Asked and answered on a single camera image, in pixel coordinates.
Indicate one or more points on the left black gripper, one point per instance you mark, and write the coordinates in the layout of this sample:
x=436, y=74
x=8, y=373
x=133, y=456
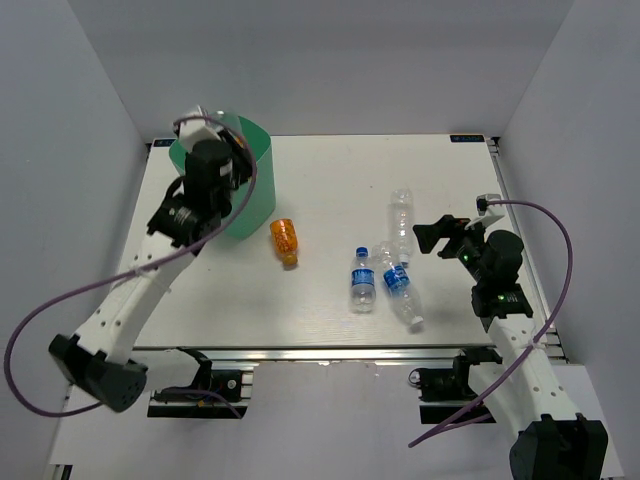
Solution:
x=240, y=158

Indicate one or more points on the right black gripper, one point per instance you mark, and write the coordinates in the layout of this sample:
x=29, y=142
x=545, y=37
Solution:
x=446, y=226

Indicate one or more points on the orange plastic bottle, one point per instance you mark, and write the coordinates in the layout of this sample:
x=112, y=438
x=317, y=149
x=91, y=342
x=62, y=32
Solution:
x=285, y=241

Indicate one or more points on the blue cap water bottle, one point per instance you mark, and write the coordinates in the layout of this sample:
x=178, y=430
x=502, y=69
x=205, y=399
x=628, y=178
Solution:
x=362, y=282

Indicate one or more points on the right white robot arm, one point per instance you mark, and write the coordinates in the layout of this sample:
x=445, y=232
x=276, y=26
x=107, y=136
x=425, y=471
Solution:
x=515, y=380

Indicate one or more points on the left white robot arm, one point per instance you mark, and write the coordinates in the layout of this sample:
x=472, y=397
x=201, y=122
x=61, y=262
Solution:
x=98, y=357

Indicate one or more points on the clear unlabelled plastic bottle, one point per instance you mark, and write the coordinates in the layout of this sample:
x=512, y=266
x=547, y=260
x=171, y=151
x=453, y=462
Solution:
x=401, y=221

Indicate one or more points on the crushed blue label bottle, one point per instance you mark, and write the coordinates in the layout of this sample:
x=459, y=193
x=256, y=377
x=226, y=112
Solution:
x=404, y=300

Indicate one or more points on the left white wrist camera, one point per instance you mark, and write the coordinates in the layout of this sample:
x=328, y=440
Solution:
x=195, y=127

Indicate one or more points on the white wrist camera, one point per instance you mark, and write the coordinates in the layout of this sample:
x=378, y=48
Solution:
x=489, y=210
x=195, y=127

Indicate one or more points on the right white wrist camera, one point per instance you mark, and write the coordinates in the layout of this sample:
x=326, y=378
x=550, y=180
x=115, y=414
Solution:
x=489, y=210

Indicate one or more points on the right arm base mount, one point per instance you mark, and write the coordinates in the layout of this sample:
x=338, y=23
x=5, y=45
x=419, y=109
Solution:
x=444, y=390

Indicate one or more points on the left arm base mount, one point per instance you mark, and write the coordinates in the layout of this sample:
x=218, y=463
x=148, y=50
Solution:
x=215, y=385

